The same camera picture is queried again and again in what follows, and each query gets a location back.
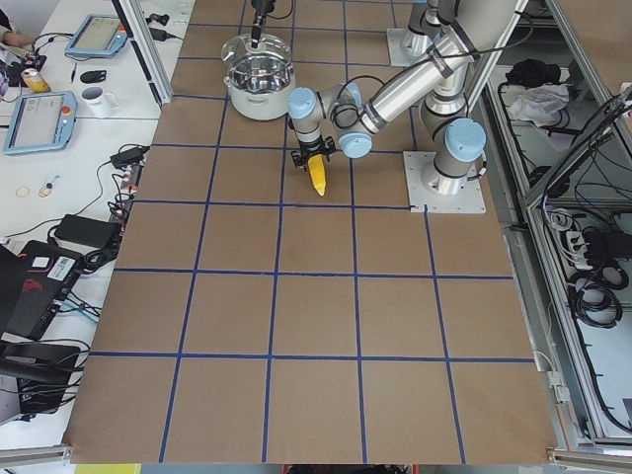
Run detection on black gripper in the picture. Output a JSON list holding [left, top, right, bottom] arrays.
[[251, 0, 276, 48], [291, 136, 337, 170]]

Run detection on yellow drink can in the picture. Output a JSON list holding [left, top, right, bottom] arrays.
[[21, 68, 51, 94]]

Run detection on aluminium frame post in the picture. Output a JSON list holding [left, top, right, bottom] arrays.
[[112, 0, 173, 107]]

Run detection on lower blue teach pendant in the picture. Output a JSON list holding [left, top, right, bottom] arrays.
[[3, 91, 77, 155]]

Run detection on black laptop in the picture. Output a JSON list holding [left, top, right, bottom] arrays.
[[1, 240, 83, 341]]

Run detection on yellow corn cob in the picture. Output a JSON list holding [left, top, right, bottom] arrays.
[[307, 154, 327, 197]]

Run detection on black clothing pile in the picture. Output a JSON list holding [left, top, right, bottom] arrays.
[[506, 58, 561, 88]]

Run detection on glass pot lid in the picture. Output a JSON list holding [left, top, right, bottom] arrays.
[[221, 34, 291, 65]]

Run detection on white mug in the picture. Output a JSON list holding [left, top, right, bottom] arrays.
[[81, 86, 119, 119]]

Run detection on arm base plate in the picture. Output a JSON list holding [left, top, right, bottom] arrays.
[[386, 29, 434, 67], [403, 151, 486, 214]]

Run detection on white cloth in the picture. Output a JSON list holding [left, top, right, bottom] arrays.
[[508, 85, 570, 127]]

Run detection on coiled black cables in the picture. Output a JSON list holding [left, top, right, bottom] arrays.
[[565, 266, 624, 329]]

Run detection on upper blue teach pendant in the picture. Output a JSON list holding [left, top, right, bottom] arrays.
[[65, 14, 127, 58]]

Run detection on black round puck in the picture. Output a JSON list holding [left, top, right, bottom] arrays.
[[80, 70, 108, 84]]

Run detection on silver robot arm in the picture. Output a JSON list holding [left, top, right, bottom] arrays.
[[249, 0, 440, 48], [287, 1, 519, 195]]

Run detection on black power brick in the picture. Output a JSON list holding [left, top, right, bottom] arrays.
[[54, 214, 120, 249]]

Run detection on blue teach pendant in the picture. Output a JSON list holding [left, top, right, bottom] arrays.
[[65, 14, 127, 58], [3, 91, 77, 155]]

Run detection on pale green cooking pot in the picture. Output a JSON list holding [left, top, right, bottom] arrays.
[[222, 56, 296, 120]]

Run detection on black power adapter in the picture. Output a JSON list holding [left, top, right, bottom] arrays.
[[110, 145, 150, 169]]

